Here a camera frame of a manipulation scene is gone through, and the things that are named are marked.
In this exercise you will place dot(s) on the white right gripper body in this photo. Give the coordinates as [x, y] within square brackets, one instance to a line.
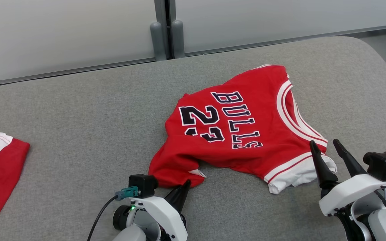
[354, 192]

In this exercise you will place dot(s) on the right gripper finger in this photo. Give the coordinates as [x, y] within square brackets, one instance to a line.
[350, 164]
[323, 174]

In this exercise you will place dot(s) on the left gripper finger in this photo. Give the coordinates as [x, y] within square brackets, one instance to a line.
[175, 195]
[183, 199]

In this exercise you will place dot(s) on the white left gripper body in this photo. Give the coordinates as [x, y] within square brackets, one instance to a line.
[166, 217]

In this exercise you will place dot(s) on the red Bulls jersey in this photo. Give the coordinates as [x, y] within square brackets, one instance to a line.
[270, 140]

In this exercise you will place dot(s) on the frosted white partition panel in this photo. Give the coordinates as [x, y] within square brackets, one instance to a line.
[62, 33]
[280, 16]

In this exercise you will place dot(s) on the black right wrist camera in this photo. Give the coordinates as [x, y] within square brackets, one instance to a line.
[382, 164]

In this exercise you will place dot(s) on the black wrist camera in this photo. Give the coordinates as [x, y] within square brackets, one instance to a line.
[143, 185]
[382, 164]

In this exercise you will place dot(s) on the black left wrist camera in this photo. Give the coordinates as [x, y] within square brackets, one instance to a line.
[143, 185]

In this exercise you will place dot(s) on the grey partition post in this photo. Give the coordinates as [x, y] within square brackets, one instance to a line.
[178, 36]
[158, 40]

